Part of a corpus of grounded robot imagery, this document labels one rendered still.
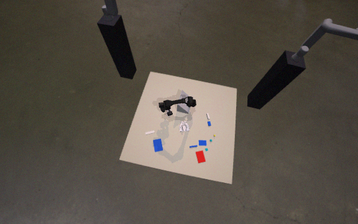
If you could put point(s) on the red rectangular plate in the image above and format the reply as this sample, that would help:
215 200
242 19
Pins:
200 156

